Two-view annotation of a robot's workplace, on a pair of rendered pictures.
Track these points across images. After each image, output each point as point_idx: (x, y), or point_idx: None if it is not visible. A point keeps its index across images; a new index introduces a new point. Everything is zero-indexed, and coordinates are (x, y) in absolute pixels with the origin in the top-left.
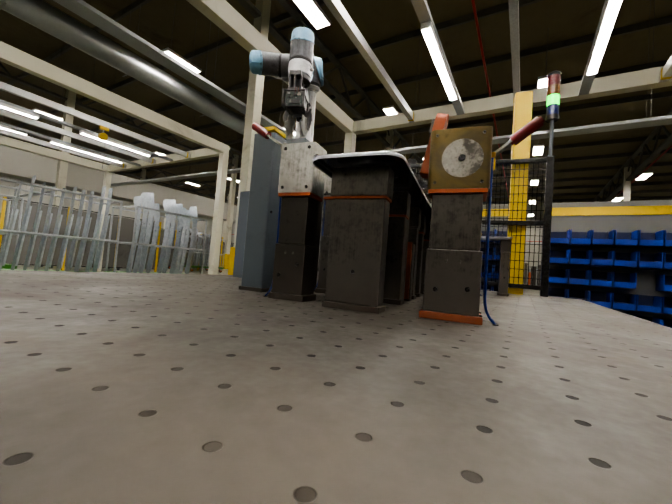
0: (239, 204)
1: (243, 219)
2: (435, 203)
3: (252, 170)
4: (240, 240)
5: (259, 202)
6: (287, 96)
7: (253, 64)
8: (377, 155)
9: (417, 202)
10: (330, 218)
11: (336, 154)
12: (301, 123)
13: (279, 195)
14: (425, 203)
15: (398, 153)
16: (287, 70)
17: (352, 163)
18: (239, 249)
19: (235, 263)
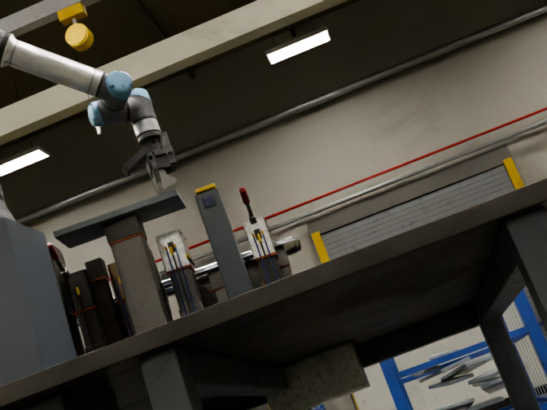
0: (10, 240)
1: (25, 271)
2: None
3: (229, 221)
4: (33, 310)
5: (240, 254)
6: (173, 155)
7: (131, 89)
8: (291, 247)
9: (172, 290)
10: (196, 286)
11: (299, 241)
12: (173, 185)
13: (276, 253)
14: (172, 292)
15: (295, 250)
16: (122, 111)
17: (279, 246)
18: (37, 327)
19: (41, 355)
